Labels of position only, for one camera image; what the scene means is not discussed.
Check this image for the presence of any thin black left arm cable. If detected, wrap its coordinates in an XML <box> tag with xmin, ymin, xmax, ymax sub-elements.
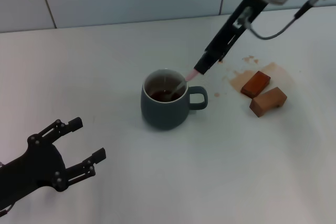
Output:
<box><xmin>0</xmin><ymin>202</ymin><xmax>12</xmax><ymax>218</ymax></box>

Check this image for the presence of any light brown wooden block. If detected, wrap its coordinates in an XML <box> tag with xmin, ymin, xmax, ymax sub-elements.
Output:
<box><xmin>248</xmin><ymin>86</ymin><xmax>288</xmax><ymax>118</ymax></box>

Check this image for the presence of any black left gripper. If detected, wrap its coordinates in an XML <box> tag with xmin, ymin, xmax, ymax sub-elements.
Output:
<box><xmin>0</xmin><ymin>116</ymin><xmax>107</xmax><ymax>209</ymax></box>

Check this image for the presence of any grey right arm cable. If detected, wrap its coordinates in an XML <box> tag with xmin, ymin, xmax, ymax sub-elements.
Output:
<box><xmin>235</xmin><ymin>0</ymin><xmax>320</xmax><ymax>41</ymax></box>

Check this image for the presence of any brown liquid stain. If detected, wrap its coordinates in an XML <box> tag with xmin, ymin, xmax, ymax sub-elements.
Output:
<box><xmin>214</xmin><ymin>55</ymin><xmax>297</xmax><ymax>98</ymax></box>

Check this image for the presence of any dark reddish wooden block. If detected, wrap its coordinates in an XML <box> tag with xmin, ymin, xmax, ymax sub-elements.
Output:
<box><xmin>240</xmin><ymin>70</ymin><xmax>272</xmax><ymax>97</ymax></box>

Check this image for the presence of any grey ceramic mug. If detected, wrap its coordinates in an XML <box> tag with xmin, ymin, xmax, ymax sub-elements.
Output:
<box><xmin>140</xmin><ymin>68</ymin><xmax>209</xmax><ymax>131</ymax></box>

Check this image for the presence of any pink handled metal spoon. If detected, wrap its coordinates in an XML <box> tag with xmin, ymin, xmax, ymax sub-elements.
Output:
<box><xmin>167</xmin><ymin>68</ymin><xmax>198</xmax><ymax>100</ymax></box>

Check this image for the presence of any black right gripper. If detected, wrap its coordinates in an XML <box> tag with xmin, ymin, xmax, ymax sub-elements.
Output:
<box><xmin>194</xmin><ymin>0</ymin><xmax>269</xmax><ymax>76</ymax></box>

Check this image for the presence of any dark brown coffee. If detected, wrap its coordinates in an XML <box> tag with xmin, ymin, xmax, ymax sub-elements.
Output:
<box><xmin>150</xmin><ymin>90</ymin><xmax>183</xmax><ymax>103</ymax></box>

